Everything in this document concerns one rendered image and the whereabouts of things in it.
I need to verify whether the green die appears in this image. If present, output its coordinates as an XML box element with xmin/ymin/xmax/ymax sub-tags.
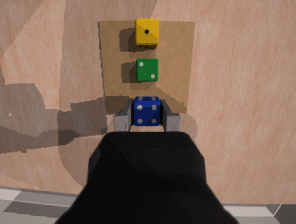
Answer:
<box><xmin>136</xmin><ymin>59</ymin><xmax>158</xmax><ymax>82</ymax></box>

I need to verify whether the tan flat mat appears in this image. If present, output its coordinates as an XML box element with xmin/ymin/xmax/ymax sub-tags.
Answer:
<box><xmin>99</xmin><ymin>21</ymin><xmax>195</xmax><ymax>113</ymax></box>

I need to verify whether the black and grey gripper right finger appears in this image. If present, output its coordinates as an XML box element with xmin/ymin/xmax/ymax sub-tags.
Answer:
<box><xmin>159</xmin><ymin>99</ymin><xmax>181</xmax><ymax>132</ymax></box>

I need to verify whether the yellow die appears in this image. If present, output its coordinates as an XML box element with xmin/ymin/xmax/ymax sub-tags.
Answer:
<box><xmin>135</xmin><ymin>19</ymin><xmax>159</xmax><ymax>49</ymax></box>

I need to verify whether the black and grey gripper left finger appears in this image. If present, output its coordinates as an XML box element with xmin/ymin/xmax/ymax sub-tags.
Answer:
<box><xmin>113</xmin><ymin>99</ymin><xmax>135</xmax><ymax>132</ymax></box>

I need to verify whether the blue die with white pips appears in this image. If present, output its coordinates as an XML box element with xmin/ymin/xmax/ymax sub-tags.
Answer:
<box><xmin>133</xmin><ymin>96</ymin><xmax>161</xmax><ymax>126</ymax></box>

